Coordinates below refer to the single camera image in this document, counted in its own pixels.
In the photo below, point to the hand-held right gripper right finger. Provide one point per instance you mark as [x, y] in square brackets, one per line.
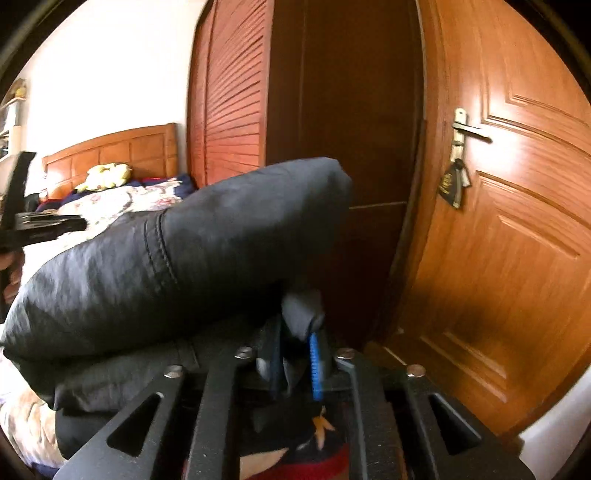
[315, 364]

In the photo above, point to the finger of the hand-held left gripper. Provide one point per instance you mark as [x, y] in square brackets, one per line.
[55, 227]

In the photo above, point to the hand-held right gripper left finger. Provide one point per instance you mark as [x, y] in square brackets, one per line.
[275, 364]

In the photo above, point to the black jacket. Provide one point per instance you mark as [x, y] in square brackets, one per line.
[161, 258]

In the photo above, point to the person's left hand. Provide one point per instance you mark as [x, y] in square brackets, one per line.
[11, 277]

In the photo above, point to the floral blanket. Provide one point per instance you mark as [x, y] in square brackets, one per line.
[115, 201]

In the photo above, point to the yellow plush toy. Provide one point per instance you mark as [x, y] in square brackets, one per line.
[106, 175]

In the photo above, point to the dark patterned slipper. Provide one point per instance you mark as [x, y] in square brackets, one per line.
[318, 438]

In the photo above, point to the wooden bed headboard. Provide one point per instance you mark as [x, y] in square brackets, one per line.
[138, 147]

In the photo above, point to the hanging key tag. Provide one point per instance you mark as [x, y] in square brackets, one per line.
[455, 184]

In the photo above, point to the wooden slatted wardrobe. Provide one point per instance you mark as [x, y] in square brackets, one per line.
[240, 92]

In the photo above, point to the wooden door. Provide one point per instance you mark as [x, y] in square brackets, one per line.
[508, 207]

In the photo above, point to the white wall shelf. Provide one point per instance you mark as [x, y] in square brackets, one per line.
[11, 120]

